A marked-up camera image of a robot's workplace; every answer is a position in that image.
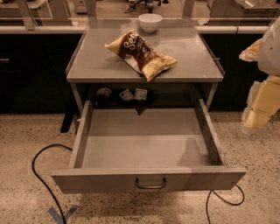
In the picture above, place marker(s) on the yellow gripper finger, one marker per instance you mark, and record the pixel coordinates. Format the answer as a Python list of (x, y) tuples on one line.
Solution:
[(251, 53), (262, 103)]

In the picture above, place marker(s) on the grey top drawer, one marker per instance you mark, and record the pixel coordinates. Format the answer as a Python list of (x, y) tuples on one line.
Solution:
[(160, 150)]

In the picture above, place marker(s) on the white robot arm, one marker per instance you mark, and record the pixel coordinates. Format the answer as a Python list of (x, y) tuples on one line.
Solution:
[(269, 51)]

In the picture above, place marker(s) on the grey drawer cabinet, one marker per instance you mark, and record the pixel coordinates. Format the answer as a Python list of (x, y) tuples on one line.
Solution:
[(92, 62)]

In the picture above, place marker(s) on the white bowl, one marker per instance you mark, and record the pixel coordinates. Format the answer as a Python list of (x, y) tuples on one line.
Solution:
[(150, 22)]

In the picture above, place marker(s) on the right small white packet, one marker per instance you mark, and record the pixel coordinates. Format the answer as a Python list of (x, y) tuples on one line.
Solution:
[(141, 94)]

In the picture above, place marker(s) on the small white packet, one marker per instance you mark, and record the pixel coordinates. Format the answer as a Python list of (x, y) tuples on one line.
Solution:
[(126, 95), (141, 94)]

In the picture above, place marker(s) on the brown yellow chip bag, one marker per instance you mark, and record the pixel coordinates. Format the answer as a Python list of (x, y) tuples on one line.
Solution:
[(140, 55)]

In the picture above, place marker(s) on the left small white packet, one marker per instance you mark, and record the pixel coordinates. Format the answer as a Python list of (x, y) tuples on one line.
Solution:
[(126, 95)]

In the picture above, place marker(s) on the round object in cabinet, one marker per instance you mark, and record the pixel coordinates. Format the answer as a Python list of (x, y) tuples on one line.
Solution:
[(103, 93)]

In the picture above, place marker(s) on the blue tape mark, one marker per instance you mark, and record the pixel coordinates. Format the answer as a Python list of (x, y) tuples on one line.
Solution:
[(62, 218)]

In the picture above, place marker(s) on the white railing counter edge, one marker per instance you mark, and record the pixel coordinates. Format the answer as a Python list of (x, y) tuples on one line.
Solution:
[(80, 29)]

